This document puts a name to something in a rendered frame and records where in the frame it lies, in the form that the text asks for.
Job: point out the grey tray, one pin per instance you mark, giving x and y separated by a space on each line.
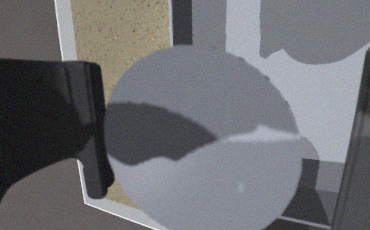
313 51

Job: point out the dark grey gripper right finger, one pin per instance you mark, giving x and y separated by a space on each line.
352 211

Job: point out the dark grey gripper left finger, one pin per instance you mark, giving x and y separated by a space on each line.
51 111

